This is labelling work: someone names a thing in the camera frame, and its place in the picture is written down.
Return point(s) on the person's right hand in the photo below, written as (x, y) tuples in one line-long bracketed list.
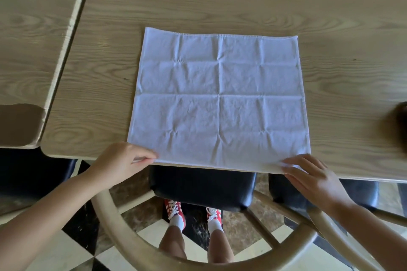
[(318, 185)]

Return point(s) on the person's left hand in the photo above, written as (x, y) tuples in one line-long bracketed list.
[(117, 161)]

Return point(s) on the black saucer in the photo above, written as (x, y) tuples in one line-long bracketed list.
[(403, 124)]

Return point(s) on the white cloth napkin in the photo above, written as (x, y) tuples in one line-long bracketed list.
[(219, 99)]

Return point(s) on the person's left forearm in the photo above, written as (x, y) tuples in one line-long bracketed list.
[(47, 216)]

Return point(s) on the person's left red shoe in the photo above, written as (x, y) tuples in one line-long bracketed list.
[(173, 209)]

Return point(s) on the person's red shoe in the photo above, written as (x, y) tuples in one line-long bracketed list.
[(213, 213), (173, 209)]

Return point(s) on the person's left white sock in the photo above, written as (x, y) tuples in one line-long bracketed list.
[(176, 221)]

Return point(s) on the person's white sock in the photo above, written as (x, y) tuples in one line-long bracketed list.
[(176, 221), (215, 225)]

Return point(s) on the person's left leg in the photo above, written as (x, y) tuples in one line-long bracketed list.
[(171, 242)]

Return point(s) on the person's leg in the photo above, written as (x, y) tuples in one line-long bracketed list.
[(219, 247), (171, 242)]

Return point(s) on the person's right red shoe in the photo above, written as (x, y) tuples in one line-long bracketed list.
[(213, 213)]

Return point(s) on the person's right white sock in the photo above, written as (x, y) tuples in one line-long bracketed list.
[(215, 225)]

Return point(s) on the person's right leg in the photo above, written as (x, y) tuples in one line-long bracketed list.
[(219, 247)]

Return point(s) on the light wooden table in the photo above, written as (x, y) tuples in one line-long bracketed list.
[(349, 42), (31, 42)]

